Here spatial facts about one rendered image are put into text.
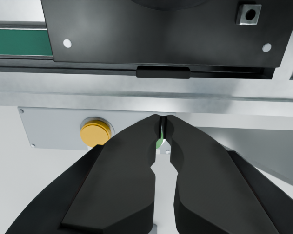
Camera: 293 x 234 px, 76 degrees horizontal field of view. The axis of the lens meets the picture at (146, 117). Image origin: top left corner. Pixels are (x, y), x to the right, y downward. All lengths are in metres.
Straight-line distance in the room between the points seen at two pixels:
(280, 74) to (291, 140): 1.48
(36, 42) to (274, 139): 1.58
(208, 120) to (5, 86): 0.32
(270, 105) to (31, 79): 0.29
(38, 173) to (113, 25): 0.41
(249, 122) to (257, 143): 1.23
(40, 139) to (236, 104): 0.27
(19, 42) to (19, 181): 0.39
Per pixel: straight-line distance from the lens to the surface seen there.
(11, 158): 0.53
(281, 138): 1.67
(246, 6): 0.21
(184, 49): 0.21
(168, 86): 0.22
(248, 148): 1.63
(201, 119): 0.37
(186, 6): 0.18
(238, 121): 0.39
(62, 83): 0.25
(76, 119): 0.27
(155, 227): 0.59
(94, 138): 0.26
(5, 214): 0.72
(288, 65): 0.26
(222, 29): 0.21
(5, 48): 0.29
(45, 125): 0.29
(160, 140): 0.25
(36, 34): 0.27
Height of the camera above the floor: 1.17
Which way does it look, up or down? 61 degrees down
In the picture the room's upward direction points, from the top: 173 degrees counter-clockwise
